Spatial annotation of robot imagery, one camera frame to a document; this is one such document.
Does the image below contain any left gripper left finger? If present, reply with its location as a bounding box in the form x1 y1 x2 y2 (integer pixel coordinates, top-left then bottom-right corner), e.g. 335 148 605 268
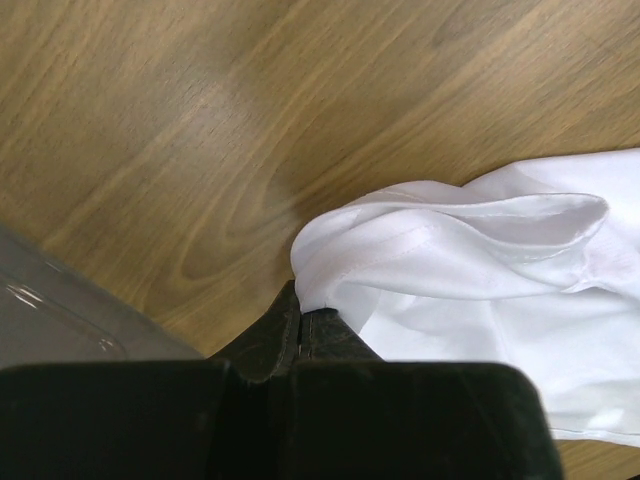
210 281 301 383

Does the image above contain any clear plastic bin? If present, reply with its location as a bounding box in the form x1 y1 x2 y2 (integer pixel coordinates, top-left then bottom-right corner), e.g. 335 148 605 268
1 227 202 369

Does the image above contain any white t shirt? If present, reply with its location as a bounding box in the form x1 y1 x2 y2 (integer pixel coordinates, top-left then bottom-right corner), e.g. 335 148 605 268
291 149 639 447

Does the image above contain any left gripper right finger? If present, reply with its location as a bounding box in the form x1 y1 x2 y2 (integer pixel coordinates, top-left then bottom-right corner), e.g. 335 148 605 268
298 309 381 361

